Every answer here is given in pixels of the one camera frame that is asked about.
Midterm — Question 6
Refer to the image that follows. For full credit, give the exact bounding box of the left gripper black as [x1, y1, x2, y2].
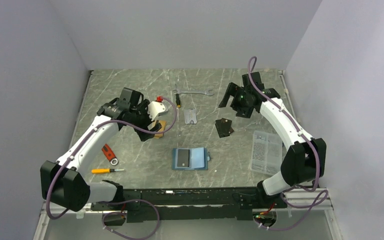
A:
[129, 99, 162, 141]

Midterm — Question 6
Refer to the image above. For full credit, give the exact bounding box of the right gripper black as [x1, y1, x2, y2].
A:
[218, 83, 253, 119]

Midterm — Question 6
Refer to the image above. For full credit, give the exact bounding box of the single black credit card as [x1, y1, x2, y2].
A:
[176, 148, 190, 168]

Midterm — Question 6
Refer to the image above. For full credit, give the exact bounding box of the blue leather card holder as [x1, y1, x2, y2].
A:
[171, 147, 211, 171]

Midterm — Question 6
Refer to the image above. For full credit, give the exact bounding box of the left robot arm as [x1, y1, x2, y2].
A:
[40, 87, 168, 213]

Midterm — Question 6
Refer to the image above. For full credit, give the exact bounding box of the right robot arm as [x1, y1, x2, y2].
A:
[219, 72, 327, 208]

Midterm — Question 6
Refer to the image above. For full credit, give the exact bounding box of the black credit card stack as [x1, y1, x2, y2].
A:
[215, 118, 234, 138]

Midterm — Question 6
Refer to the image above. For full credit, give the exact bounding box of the silver credit card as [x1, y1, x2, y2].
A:
[183, 108, 198, 125]

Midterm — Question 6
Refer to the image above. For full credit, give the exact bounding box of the silver open-end wrench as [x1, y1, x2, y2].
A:
[172, 88, 215, 96]

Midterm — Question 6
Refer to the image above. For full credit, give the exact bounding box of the red adjustable wrench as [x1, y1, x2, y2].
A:
[101, 144, 119, 166]

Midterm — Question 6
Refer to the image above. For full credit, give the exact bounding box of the clear plastic screw box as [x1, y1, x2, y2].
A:
[250, 130, 283, 176]

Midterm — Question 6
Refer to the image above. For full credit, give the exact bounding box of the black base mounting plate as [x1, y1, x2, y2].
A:
[91, 186, 287, 223]

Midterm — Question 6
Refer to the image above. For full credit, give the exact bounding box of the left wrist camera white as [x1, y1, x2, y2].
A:
[147, 96, 169, 121]

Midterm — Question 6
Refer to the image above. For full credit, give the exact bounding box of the yellow handle screwdriver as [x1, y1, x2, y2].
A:
[91, 168, 125, 175]

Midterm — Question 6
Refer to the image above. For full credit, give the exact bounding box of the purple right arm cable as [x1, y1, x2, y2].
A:
[246, 56, 329, 232]

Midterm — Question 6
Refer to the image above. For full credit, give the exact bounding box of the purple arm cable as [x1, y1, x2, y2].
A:
[45, 96, 180, 240]
[246, 56, 329, 232]

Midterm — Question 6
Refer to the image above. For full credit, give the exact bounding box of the aluminium frame rail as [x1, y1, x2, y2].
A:
[34, 187, 343, 240]

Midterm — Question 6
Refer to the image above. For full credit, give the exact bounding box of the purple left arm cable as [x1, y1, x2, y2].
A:
[45, 96, 180, 240]

